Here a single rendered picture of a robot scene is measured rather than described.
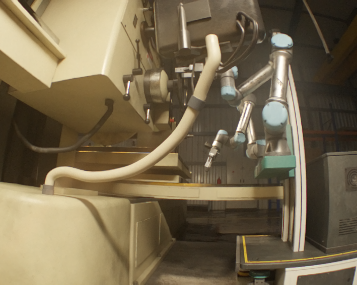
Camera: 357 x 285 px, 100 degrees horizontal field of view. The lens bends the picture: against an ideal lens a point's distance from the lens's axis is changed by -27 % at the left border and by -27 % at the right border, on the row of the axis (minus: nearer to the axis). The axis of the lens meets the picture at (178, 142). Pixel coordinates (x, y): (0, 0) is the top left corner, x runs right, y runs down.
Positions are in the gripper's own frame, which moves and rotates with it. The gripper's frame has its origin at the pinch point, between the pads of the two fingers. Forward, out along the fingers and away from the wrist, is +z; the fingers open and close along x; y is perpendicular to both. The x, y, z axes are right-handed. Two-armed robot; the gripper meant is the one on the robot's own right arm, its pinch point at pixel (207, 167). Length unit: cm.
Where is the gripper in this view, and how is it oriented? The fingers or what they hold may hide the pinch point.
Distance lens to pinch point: 152.4
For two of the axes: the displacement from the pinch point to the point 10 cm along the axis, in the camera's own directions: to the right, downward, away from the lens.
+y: 8.8, 3.7, -2.9
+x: 1.4, 3.7, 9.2
